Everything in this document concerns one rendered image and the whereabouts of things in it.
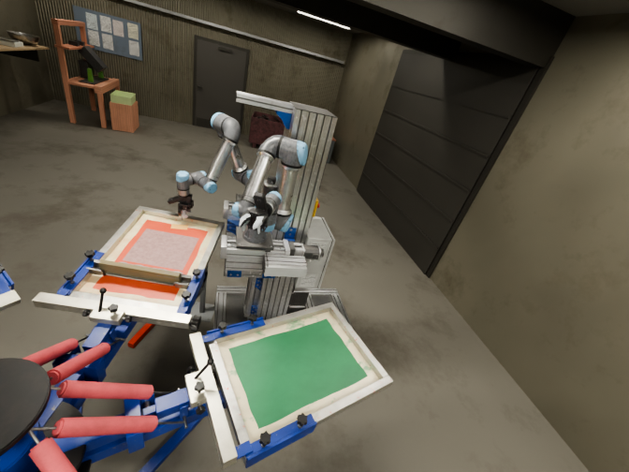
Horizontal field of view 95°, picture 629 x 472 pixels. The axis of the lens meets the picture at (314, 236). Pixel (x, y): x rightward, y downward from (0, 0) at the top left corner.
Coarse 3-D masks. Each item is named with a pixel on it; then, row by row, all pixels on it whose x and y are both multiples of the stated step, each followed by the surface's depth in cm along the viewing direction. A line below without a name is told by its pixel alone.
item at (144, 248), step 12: (144, 228) 190; (156, 228) 193; (168, 228) 196; (132, 240) 180; (144, 240) 183; (156, 240) 185; (132, 252) 173; (144, 252) 175; (156, 252) 177; (144, 264) 169; (108, 276) 157; (96, 288) 150; (108, 288) 152; (120, 288) 153; (132, 288) 155
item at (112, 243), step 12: (132, 216) 191; (168, 216) 201; (192, 216) 205; (120, 228) 181; (216, 228) 202; (120, 240) 177; (216, 240) 193; (108, 252) 166; (204, 264) 175; (96, 300) 142; (108, 300) 143; (120, 300) 145; (132, 300) 146
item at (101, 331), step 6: (102, 324) 129; (108, 324) 129; (96, 330) 126; (102, 330) 127; (108, 330) 128; (90, 336) 124; (96, 336) 124; (102, 336) 125; (108, 336) 128; (84, 342) 122; (90, 342) 122; (96, 342) 123; (102, 342) 124; (84, 348) 121; (90, 348) 121
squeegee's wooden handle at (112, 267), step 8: (104, 264) 151; (112, 264) 151; (120, 264) 152; (128, 264) 154; (104, 272) 154; (112, 272) 154; (120, 272) 154; (128, 272) 154; (136, 272) 154; (144, 272) 154; (152, 272) 154; (160, 272) 155; (168, 272) 156; (160, 280) 157; (168, 280) 157; (176, 280) 157
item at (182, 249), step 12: (168, 240) 187; (180, 240) 190; (192, 240) 192; (168, 252) 180; (180, 252) 182; (192, 252) 184; (156, 264) 171; (168, 264) 173; (180, 264) 175; (144, 288) 157; (156, 288) 158; (168, 288) 160
